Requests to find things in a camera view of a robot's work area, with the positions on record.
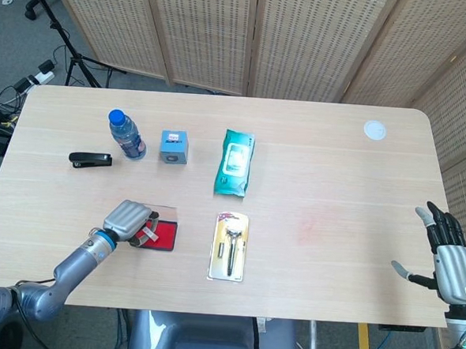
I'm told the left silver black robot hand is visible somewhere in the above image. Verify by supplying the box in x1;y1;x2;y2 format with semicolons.
101;197;162;250

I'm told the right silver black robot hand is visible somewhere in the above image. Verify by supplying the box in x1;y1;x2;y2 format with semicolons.
389;199;466;306

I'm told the small red white stamp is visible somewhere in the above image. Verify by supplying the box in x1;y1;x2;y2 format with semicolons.
141;226;161;243

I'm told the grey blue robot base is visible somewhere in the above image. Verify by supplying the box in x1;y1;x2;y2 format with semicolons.
126;308;300;349

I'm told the red ink pad clear lid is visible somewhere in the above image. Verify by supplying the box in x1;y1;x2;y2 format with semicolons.
128;201;179;253

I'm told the black stapler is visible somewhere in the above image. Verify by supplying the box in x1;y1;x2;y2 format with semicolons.
67;150;114;172

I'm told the water bottle blue cap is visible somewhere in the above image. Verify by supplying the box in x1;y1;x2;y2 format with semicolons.
105;108;150;161

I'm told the small blue cardboard box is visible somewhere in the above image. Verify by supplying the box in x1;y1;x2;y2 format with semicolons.
158;128;190;166

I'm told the razor in blister pack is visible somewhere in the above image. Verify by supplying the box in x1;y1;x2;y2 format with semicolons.
206;210;250;283

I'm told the green wet wipes pack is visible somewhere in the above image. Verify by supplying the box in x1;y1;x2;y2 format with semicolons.
212;128;257;200

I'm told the wooden rattan screen panel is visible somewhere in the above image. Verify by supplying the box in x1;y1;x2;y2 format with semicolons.
40;0;177;87
247;0;401;108
340;0;466;113
400;23;466;249
137;0;261;98

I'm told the metal table leg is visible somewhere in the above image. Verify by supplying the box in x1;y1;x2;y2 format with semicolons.
308;320;322;349

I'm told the white power strip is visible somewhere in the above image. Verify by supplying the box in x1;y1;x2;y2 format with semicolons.
12;58;57;96

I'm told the white round disc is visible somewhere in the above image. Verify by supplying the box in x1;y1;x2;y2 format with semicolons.
363;118;390;144

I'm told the black shoe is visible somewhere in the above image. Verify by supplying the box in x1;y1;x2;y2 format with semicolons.
0;321;25;349

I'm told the black tripod stand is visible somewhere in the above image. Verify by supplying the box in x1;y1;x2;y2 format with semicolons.
13;0;120;90

